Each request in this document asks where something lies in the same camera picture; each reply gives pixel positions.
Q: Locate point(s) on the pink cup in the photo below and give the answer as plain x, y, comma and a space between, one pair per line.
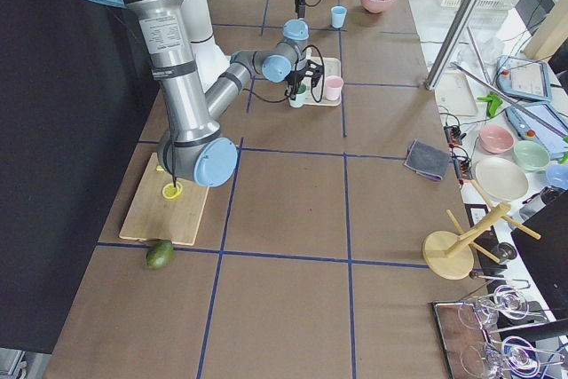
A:
333, 86

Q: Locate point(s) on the green cup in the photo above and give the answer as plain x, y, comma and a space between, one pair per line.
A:
298, 99

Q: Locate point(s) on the blue cup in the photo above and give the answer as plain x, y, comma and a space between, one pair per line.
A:
338, 16

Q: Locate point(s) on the cream rabbit tray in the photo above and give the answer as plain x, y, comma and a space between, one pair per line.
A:
321, 84

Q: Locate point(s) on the white mounting column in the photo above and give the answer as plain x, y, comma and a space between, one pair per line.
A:
210, 59

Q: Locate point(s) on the grey folded cloth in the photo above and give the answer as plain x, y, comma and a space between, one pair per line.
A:
427, 161

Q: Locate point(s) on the lemon slice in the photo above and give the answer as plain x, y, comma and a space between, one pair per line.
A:
171, 191

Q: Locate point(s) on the pink ceramic bowl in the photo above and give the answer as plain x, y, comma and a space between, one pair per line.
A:
495, 139

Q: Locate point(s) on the teach pendant tablet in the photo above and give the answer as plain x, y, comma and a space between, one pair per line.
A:
524, 79

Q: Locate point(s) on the cream plate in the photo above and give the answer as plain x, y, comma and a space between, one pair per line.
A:
501, 179

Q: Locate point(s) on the wooden cutting board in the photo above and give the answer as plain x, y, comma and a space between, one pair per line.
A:
151, 217

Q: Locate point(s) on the wooden mug tree stand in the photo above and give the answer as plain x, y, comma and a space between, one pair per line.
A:
449, 255

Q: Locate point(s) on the green ceramic bowl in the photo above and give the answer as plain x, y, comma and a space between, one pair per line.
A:
530, 156

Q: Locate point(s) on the green avocado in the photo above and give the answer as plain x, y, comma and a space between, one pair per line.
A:
159, 255

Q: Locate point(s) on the blue ceramic bowl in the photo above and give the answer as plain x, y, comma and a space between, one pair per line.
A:
557, 175

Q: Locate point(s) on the wine glass upper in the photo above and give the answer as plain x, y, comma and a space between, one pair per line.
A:
483, 312

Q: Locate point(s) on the wine glass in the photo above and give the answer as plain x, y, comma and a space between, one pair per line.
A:
513, 356
483, 312

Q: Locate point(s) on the wine glass lower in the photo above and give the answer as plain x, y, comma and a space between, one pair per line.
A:
513, 356

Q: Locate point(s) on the aluminium frame post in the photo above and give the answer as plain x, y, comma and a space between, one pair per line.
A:
461, 19

